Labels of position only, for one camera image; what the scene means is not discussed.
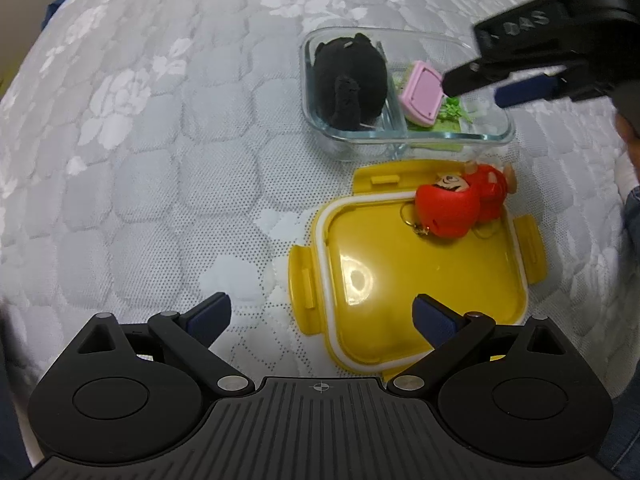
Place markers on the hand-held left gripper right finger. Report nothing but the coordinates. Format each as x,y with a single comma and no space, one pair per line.
434,322

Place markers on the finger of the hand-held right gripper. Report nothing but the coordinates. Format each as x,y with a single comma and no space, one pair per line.
525,91
470,80

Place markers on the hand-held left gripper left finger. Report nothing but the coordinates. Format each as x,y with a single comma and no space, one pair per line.
210,317

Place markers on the pink rectangular toy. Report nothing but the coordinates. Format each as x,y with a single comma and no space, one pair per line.
422,92

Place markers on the clear glass container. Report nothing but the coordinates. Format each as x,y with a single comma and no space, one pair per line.
465,132

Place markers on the yellow container lid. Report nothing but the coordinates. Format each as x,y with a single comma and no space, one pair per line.
400,280

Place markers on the red doll with beige hands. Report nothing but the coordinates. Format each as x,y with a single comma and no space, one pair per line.
492,195

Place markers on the person's right forearm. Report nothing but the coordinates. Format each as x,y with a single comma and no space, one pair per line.
631,140

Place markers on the green plastic plant toy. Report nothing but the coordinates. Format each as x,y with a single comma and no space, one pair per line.
452,109

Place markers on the black plush toy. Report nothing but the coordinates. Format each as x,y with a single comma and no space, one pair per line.
347,80

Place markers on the grey floral mattress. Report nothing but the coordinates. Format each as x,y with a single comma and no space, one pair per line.
150,160

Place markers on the person's leg in jeans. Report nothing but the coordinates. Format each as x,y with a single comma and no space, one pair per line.
631,270

